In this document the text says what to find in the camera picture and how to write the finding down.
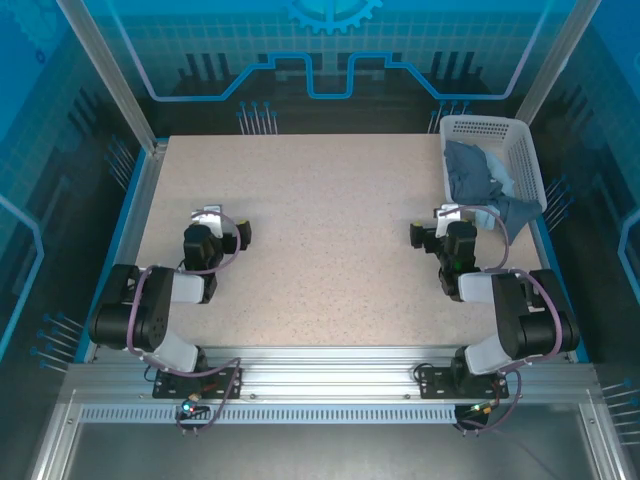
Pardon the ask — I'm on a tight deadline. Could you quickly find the slotted grey cable duct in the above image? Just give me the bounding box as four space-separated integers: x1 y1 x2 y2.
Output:
79 405 459 425

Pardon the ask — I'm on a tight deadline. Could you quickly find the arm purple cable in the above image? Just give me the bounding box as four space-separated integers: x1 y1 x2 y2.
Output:
126 210 245 437
448 204 565 437

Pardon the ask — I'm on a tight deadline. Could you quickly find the dark blue t-shirt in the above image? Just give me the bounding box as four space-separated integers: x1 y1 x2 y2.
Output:
443 139 544 236

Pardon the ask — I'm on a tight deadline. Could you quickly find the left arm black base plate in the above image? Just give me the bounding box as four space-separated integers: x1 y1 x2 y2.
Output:
152 367 244 400

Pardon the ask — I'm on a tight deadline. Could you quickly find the aluminium table side rail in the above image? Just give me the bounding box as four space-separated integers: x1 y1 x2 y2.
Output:
82 142 169 364

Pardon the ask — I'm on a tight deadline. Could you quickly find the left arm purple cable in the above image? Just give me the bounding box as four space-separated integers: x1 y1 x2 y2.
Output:
126 210 245 437

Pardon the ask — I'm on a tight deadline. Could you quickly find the aluminium mounting rail beam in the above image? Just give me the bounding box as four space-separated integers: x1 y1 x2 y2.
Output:
64 344 599 401

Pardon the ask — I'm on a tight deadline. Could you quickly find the white perforated plastic basket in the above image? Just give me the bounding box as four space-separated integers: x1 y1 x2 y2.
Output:
439 114 549 217

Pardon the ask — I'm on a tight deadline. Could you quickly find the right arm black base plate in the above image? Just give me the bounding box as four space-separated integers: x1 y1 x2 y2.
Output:
414 366 511 400

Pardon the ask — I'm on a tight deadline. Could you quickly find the aluminium frame post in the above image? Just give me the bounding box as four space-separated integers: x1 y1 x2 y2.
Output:
57 0 169 156
514 0 604 126

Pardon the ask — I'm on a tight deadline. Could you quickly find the light blue t-shirt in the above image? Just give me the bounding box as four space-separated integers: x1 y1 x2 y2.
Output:
474 152 516 231

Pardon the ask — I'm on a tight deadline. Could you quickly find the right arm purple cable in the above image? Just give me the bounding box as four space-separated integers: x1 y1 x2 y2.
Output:
448 204 565 437

